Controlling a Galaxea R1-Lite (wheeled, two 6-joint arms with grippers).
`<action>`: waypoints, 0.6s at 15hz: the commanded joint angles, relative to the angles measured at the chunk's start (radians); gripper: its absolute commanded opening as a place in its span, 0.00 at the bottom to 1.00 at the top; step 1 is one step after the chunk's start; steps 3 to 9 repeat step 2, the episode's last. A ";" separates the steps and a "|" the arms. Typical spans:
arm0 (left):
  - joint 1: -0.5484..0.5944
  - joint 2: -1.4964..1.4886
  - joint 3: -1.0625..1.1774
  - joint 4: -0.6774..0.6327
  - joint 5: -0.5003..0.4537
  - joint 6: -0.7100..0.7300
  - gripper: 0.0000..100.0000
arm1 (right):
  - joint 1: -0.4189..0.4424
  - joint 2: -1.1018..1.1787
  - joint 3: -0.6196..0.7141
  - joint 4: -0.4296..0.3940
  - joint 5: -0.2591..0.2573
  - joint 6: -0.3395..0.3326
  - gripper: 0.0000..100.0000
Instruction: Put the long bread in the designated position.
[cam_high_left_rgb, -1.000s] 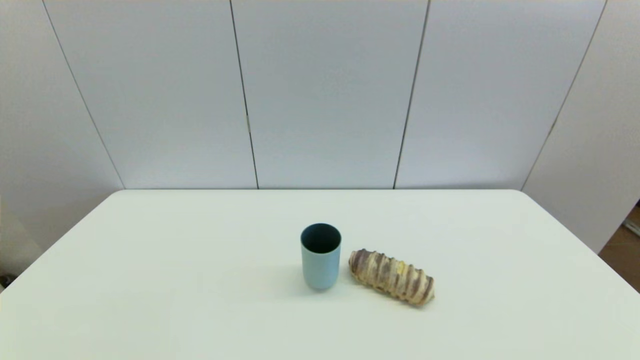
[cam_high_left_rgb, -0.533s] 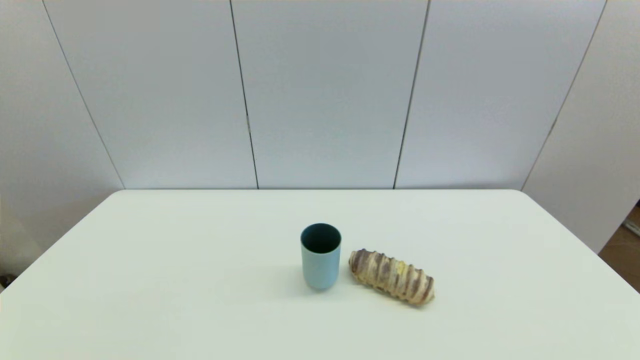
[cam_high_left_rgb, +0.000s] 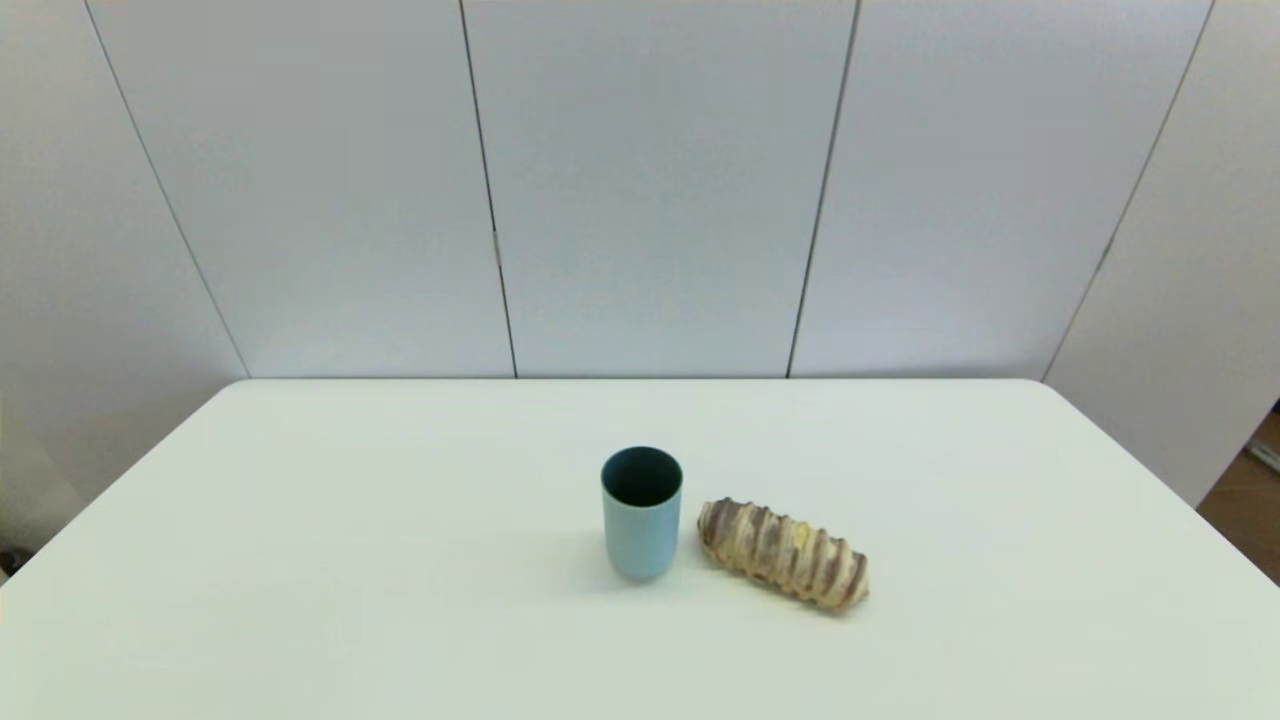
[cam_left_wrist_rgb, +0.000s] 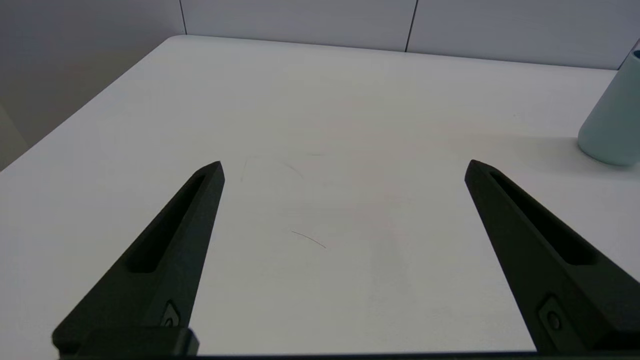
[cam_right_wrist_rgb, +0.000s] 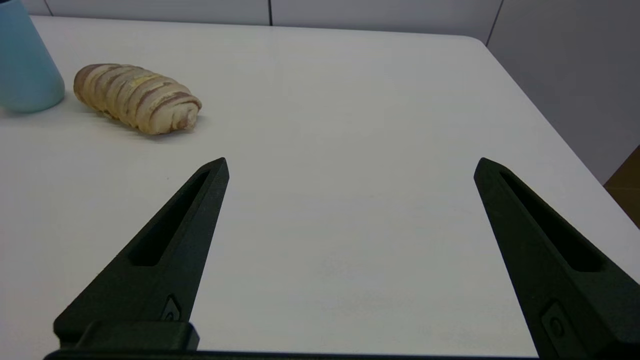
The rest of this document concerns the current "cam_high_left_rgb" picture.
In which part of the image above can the light blue plastic cup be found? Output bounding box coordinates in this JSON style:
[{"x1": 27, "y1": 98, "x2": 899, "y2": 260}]
[{"x1": 600, "y1": 446, "x2": 684, "y2": 583}]

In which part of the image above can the long striped brown bread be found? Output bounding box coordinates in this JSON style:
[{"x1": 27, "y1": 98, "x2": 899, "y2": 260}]
[{"x1": 696, "y1": 496, "x2": 872, "y2": 614}]

